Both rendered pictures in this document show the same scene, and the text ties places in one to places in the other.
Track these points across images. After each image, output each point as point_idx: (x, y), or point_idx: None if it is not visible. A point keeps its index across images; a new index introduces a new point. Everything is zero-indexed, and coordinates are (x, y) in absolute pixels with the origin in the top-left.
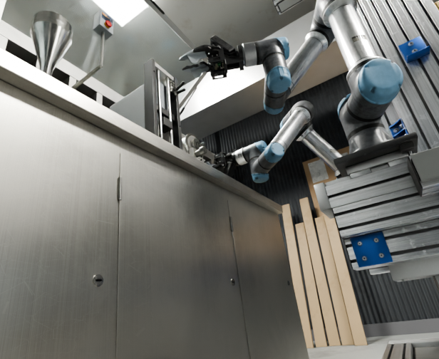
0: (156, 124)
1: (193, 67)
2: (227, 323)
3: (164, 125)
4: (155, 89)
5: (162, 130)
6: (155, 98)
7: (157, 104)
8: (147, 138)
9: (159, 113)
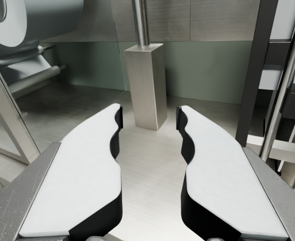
0: (244, 126)
1: (181, 151)
2: None
3: (286, 117)
4: (270, 3)
5: (272, 130)
6: (259, 47)
7: (289, 43)
8: (111, 240)
9: (282, 81)
